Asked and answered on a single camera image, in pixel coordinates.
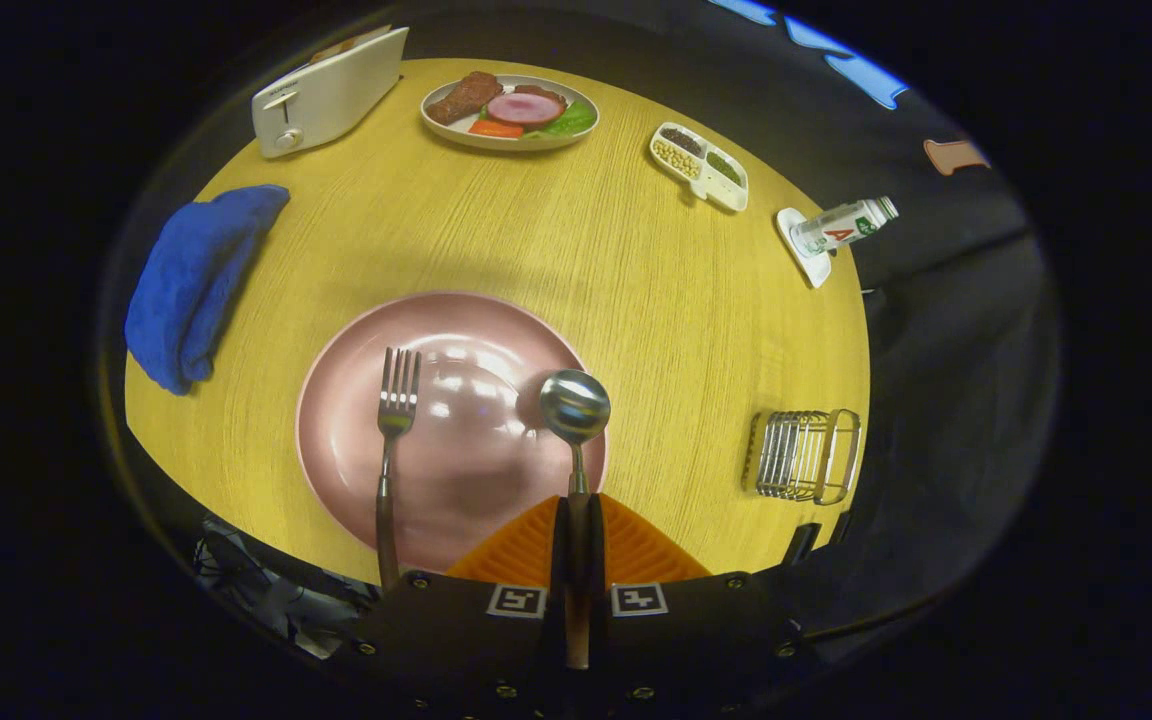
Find metal fork with wooden handle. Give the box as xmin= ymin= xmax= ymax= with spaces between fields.
xmin=375 ymin=346 xmax=423 ymax=591

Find metal spoon with wooden handle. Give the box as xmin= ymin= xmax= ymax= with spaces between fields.
xmin=538 ymin=369 xmax=613 ymax=671

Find tangled black cables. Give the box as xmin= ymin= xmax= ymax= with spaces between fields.
xmin=192 ymin=513 xmax=383 ymax=661

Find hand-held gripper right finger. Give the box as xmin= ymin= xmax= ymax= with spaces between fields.
xmin=588 ymin=494 xmax=819 ymax=717

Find brown toast slice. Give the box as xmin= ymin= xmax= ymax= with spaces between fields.
xmin=311 ymin=25 xmax=394 ymax=63

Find metal wire cutlery rack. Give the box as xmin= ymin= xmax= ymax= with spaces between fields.
xmin=742 ymin=408 xmax=863 ymax=506

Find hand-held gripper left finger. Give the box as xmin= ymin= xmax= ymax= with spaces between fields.
xmin=351 ymin=495 xmax=577 ymax=717

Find blue towel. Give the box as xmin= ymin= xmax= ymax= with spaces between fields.
xmin=124 ymin=184 xmax=291 ymax=396

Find brown toy meat piece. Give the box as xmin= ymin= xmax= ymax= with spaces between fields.
xmin=425 ymin=71 xmax=504 ymax=126

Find green toy lettuce leaf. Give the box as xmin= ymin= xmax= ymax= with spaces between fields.
xmin=526 ymin=100 xmax=598 ymax=140

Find white toaster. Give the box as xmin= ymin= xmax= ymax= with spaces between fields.
xmin=251 ymin=26 xmax=410 ymax=160

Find pink round plate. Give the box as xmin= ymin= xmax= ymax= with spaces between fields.
xmin=296 ymin=291 xmax=609 ymax=578

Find white plastic bottle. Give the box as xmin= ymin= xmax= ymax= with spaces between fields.
xmin=789 ymin=196 xmax=899 ymax=259

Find white oval food plate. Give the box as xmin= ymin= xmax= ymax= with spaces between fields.
xmin=420 ymin=71 xmax=600 ymax=152

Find white divided bean tray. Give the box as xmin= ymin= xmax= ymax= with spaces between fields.
xmin=649 ymin=122 xmax=749 ymax=213

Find pink toy ham slice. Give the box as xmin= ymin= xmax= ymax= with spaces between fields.
xmin=486 ymin=92 xmax=567 ymax=127

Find white square coaster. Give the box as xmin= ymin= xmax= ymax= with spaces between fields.
xmin=776 ymin=207 xmax=834 ymax=289

